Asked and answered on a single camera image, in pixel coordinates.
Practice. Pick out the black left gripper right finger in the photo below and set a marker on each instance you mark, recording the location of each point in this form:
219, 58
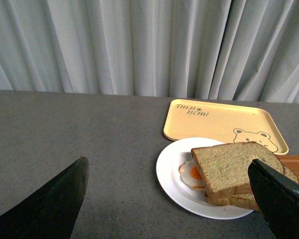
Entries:
278, 199

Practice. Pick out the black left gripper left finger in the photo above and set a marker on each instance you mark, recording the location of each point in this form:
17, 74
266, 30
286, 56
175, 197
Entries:
52, 210

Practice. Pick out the bread slice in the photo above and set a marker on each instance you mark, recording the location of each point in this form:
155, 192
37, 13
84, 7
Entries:
247, 201
224, 167

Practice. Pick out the white round plate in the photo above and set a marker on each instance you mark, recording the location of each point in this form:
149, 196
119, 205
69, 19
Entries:
168, 175

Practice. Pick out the yellow bear tray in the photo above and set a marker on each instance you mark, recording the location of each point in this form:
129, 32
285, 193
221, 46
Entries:
222, 122

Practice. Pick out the fake fried egg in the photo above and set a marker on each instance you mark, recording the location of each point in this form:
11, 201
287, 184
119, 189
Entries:
190, 176

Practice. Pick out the grey curtain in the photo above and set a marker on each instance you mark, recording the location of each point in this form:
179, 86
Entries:
244, 50

